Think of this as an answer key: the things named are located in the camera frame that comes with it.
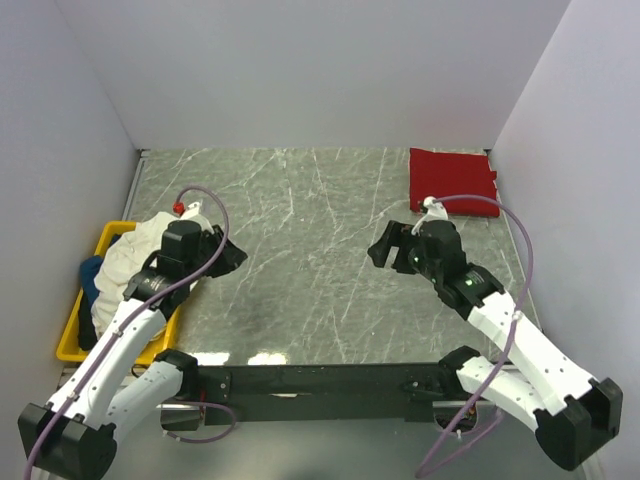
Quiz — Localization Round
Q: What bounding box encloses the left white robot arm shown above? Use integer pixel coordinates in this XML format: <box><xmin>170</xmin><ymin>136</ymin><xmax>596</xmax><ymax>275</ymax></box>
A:
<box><xmin>18</xmin><ymin>220</ymin><xmax>247</xmax><ymax>479</ymax></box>

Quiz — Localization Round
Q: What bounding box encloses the black garment in bin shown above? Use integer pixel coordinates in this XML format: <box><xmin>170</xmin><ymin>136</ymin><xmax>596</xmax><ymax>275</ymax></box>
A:
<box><xmin>77</xmin><ymin>293</ymin><xmax>98</xmax><ymax>351</ymax></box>

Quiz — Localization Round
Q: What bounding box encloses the dark red t shirt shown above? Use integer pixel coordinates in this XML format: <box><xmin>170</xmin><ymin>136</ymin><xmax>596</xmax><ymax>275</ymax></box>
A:
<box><xmin>408</xmin><ymin>148</ymin><xmax>497</xmax><ymax>213</ymax></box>

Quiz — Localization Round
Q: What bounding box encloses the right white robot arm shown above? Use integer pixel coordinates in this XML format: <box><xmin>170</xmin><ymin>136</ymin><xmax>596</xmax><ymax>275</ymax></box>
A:
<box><xmin>368</xmin><ymin>220</ymin><xmax>623</xmax><ymax>471</ymax></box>

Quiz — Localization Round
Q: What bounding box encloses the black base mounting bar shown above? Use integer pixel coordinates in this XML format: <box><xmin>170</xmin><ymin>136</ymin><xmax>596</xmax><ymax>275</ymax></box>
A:
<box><xmin>177</xmin><ymin>363</ymin><xmax>470</xmax><ymax>422</ymax></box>

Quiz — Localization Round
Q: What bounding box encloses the dark blue t shirt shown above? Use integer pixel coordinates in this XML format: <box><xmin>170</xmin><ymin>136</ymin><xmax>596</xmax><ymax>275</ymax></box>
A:
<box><xmin>79</xmin><ymin>255</ymin><xmax>103</xmax><ymax>305</ymax></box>

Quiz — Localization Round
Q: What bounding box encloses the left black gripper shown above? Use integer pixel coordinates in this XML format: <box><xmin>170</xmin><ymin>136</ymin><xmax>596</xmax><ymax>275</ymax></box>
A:
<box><xmin>185</xmin><ymin>224</ymin><xmax>248</xmax><ymax>282</ymax></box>

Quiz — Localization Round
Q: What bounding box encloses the cream white t shirt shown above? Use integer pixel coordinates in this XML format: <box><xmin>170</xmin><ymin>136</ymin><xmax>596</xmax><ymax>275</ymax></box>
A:
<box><xmin>90</xmin><ymin>210</ymin><xmax>213</xmax><ymax>341</ymax></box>

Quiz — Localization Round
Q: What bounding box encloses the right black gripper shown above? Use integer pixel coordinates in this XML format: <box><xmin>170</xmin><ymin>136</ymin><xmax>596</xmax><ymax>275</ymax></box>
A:
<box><xmin>367</xmin><ymin>220</ymin><xmax>442</xmax><ymax>284</ymax></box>

